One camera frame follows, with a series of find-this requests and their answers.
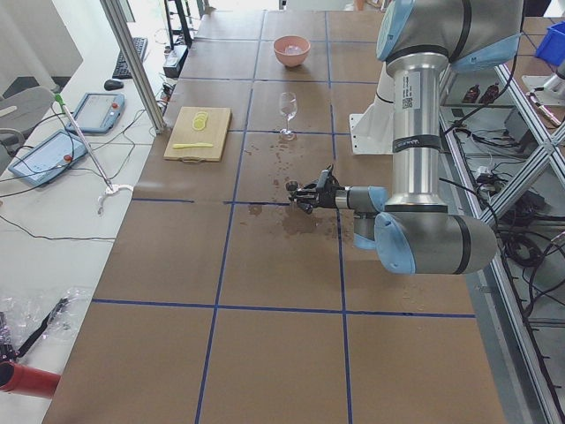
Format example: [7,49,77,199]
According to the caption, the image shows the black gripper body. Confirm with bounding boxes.
[315,180,349,209]

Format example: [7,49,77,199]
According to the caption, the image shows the steel double jigger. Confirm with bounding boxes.
[285,180,299,205]

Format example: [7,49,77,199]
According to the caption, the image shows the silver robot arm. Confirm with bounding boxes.
[286,1,524,274]

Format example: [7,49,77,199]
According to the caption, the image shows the clear wine glass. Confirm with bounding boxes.
[279,92,298,140]

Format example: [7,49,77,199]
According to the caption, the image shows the pink bowl of ice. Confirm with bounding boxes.
[273,35,311,68]

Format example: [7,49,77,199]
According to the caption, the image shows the lemon slice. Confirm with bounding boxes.
[192,119,207,132]

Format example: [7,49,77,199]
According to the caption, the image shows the yellow plastic knife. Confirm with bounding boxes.
[172,142,214,149]

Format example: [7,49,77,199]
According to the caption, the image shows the bamboo cutting board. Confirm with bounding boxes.
[163,107,231,162]

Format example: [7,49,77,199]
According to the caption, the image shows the grabber stick with claw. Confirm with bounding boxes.
[54,94,133,216]

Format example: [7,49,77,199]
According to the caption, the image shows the black keyboard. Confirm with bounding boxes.
[111,37,149,80]

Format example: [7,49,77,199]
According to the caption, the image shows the blue teach pendant far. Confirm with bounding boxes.
[72,93,125,135]

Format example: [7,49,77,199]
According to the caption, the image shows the blue teach pendant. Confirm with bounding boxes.
[72,93,125,135]
[8,130,87,187]

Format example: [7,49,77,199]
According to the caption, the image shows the black computer mouse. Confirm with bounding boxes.
[103,79,124,91]

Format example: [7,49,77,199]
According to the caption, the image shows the blue teach pendant near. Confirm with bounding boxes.
[8,130,87,187]

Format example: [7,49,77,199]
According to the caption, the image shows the blue storage bin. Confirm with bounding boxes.
[535,21,565,66]

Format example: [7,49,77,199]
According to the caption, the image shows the clear plastic bag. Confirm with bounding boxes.
[1,286,94,360]

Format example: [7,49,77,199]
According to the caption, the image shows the grey office chair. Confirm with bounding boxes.
[1,87,55,156]

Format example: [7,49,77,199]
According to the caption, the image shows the red cylinder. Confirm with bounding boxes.
[1,361,61,398]

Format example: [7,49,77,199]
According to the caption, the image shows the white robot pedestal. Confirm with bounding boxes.
[350,66,421,155]

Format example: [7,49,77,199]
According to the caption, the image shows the aluminium frame post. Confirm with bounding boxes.
[100,0,166,134]

